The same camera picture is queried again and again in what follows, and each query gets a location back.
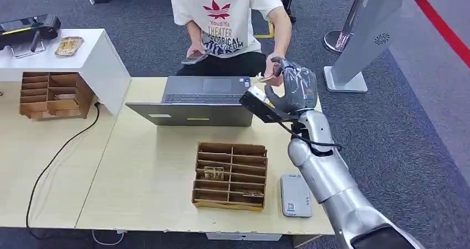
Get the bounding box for person's left hand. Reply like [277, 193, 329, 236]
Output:
[263, 53, 285, 88]

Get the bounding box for person's right hand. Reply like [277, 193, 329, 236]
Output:
[186, 41, 208, 59]

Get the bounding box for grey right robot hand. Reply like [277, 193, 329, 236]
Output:
[264, 57, 319, 115]

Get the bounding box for smartphone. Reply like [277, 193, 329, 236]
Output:
[181, 50, 211, 65]

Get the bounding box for person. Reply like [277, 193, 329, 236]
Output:
[163, 0, 294, 88]

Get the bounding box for grey laptop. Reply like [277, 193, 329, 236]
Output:
[125, 75, 255, 127]

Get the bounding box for black stand legs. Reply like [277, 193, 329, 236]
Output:
[276, 0, 298, 24]

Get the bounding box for silver kiosk stand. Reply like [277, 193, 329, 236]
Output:
[323, 0, 407, 93]

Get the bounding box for wooden card box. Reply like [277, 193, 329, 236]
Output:
[19, 72, 95, 121]
[191, 141, 269, 213]

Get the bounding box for white cabinet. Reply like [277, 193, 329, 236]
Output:
[0, 28, 131, 116]

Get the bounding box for pale grey card reader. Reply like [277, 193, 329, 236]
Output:
[280, 173, 314, 218]

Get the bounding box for stack of golden cards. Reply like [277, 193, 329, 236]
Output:
[54, 36, 85, 57]

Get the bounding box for black printer device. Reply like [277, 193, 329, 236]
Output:
[0, 14, 62, 52]

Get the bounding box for yellow floor frame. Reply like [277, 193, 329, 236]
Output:
[253, 19, 275, 40]

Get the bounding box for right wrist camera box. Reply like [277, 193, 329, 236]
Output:
[239, 86, 299, 124]

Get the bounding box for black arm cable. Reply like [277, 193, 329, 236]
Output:
[278, 120, 343, 153]

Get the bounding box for chrome stanchion post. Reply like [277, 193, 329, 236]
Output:
[323, 0, 369, 55]

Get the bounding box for metal wire stand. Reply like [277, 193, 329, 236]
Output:
[8, 39, 46, 59]

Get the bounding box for black power cable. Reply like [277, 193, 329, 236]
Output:
[25, 102, 101, 240]

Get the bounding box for white cable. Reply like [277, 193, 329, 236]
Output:
[91, 230, 128, 247]

